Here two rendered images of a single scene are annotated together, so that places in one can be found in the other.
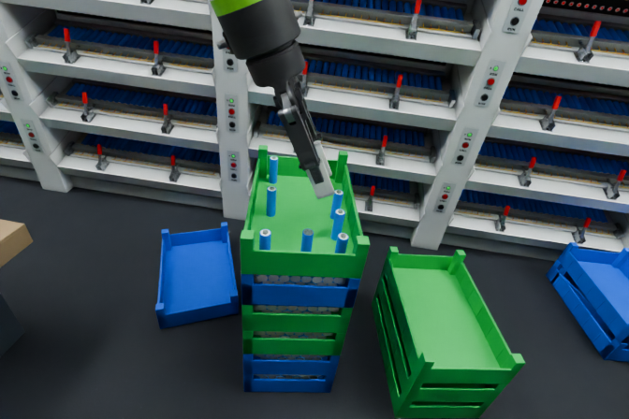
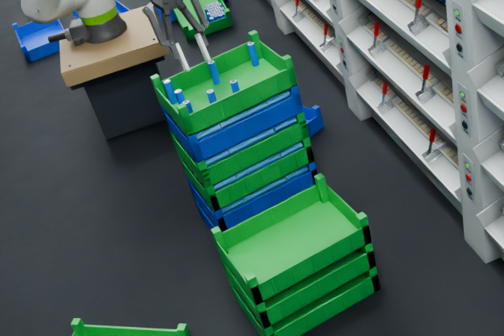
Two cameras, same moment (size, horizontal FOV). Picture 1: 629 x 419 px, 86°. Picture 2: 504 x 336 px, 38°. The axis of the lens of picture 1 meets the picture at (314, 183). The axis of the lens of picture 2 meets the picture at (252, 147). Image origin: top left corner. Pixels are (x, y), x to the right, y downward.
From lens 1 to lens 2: 1.63 m
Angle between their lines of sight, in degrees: 63
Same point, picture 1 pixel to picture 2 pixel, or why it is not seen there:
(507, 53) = not seen: outside the picture
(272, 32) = not seen: outside the picture
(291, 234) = (204, 98)
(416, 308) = (291, 231)
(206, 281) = not seen: hidden behind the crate
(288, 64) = not seen: outside the picture
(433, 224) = (472, 217)
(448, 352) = (259, 262)
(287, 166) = (268, 55)
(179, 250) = not seen: hidden behind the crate
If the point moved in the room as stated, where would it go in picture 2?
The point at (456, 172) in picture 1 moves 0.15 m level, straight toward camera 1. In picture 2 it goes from (469, 145) to (398, 154)
